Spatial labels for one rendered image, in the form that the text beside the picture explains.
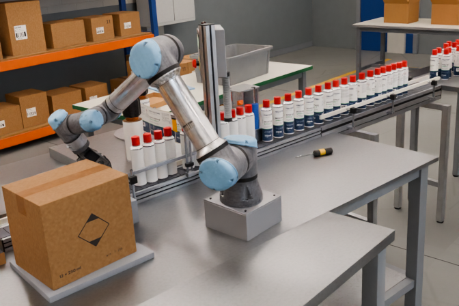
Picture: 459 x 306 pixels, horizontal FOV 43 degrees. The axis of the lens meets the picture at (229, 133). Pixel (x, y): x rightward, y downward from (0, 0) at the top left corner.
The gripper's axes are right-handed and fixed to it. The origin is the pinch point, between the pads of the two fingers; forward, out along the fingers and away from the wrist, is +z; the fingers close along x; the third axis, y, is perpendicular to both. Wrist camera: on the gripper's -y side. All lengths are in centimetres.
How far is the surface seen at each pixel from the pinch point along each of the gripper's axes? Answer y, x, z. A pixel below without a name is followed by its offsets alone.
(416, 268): -61, -72, 116
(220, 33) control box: -17, -66, -23
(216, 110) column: -16.2, -47.2, 1.7
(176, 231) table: -35.7, 1.6, 11.1
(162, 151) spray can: -2.2, -23.4, 5.9
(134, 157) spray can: -0.8, -13.2, -0.7
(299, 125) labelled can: -1, -91, 55
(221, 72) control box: -17, -58, -10
